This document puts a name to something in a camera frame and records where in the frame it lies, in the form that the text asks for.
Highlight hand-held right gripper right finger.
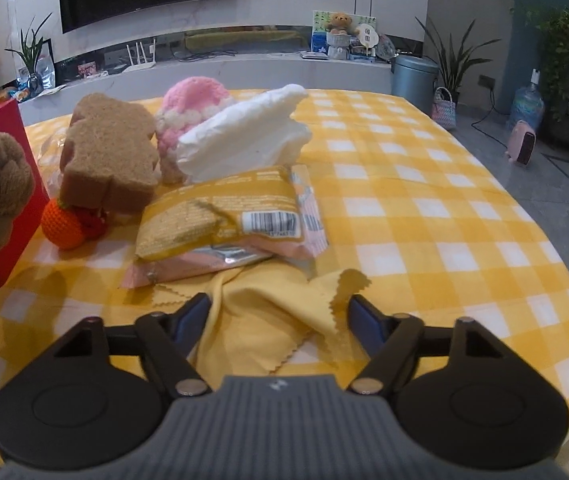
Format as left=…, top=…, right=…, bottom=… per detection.
left=348, top=294, right=507, bottom=396

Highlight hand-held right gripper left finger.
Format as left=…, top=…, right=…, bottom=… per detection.
left=54, top=292, right=214, bottom=399

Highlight yellow cleaning cloth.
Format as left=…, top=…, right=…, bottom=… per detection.
left=152, top=262, right=372, bottom=376

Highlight crochet orange with red bow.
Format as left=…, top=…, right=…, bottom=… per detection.
left=41, top=197, right=110, bottom=251

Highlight yellow snack packet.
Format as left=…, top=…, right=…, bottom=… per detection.
left=134, top=165, right=305, bottom=263

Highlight cardboard box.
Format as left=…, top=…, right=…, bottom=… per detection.
left=0, top=97, right=50, bottom=290

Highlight pink snack packet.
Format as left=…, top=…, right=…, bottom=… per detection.
left=122, top=164, right=329, bottom=288

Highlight yellow checked tablecloth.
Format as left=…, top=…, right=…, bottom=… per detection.
left=0, top=89, right=569, bottom=480

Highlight brown bear-shaped sponge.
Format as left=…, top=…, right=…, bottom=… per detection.
left=58, top=92, right=161, bottom=212

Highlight clear plastic bag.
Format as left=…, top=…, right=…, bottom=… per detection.
left=37, top=55, right=56, bottom=88

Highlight woven handbag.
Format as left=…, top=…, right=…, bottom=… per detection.
left=431, top=86, right=457, bottom=131

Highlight green plant in glass vase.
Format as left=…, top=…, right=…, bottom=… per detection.
left=4, top=12, right=55, bottom=96

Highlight pink white crochet hat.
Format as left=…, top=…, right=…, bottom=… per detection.
left=156, top=76, right=235, bottom=186

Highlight pink space heater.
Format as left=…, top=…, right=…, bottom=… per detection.
left=507, top=121, right=537, bottom=166

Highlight grey trash can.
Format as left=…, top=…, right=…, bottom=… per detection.
left=391, top=55, right=439, bottom=113

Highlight white marble television console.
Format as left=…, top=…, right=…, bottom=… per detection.
left=17, top=55, right=395, bottom=111

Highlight white router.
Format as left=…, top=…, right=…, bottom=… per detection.
left=123, top=40, right=158, bottom=72

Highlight blue water bottle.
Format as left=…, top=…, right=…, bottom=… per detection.
left=508, top=67, right=545, bottom=133

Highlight long-leaf potted plant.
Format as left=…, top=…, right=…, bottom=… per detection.
left=414, top=15, right=490, bottom=106

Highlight white round hand fan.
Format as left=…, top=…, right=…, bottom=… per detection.
left=354, top=22, right=380, bottom=56

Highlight small teddy bear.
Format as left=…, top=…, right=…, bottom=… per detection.
left=325, top=11, right=355, bottom=58

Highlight climbing green plant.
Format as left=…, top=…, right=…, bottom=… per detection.
left=524, top=5, right=569, bottom=121

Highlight black floor cable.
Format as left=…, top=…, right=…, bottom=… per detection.
left=471, top=105, right=515, bottom=153

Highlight black cables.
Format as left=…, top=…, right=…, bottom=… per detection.
left=179, top=47, right=238, bottom=62

